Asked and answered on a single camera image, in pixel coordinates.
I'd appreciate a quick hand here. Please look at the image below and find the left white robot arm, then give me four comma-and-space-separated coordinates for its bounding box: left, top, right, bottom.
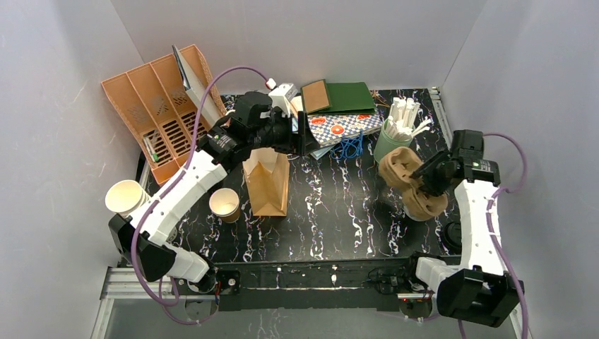
109, 88, 307, 283

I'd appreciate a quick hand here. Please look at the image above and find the blue cord bag handle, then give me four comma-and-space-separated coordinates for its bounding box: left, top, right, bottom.
331, 132, 364, 160

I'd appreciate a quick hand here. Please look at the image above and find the blue checkered paper bag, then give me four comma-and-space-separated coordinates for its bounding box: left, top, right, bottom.
307, 114, 383, 148

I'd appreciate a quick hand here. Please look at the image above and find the green cup with straws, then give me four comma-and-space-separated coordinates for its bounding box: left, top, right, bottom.
374, 97, 432, 163

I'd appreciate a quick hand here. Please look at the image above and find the kraft paper takeout bag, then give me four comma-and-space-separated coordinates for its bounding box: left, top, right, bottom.
242, 148, 290, 217

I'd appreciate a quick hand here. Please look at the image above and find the white board in organizer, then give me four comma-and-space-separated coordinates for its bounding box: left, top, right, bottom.
172, 44, 226, 130

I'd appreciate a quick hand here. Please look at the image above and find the stack of white paper cups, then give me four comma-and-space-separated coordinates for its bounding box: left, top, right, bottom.
105, 179, 177, 244

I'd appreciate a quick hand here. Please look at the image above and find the green paper bag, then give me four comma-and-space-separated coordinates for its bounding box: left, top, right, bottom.
300, 79, 376, 115

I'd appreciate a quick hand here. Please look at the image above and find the brown paper coffee cup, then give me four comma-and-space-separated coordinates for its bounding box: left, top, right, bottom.
209, 188, 241, 223

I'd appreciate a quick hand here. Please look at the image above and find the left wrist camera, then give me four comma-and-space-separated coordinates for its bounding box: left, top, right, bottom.
268, 83, 298, 117

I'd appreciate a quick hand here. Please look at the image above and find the stack of pulp cup carriers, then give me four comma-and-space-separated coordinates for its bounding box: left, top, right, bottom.
379, 146, 449, 222

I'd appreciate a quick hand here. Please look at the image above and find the black cup lid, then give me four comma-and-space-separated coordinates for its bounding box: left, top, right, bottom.
442, 222, 462, 251

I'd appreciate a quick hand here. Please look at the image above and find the orange plastic desk organizer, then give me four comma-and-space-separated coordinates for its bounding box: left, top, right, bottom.
101, 54, 207, 185

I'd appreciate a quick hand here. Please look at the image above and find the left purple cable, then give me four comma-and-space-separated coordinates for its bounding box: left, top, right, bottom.
130, 66, 277, 326

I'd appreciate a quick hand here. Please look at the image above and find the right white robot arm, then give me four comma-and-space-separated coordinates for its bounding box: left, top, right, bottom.
408, 129, 523, 328

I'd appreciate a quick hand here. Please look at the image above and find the green pen in organizer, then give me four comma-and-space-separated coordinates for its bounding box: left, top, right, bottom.
143, 137, 160, 163

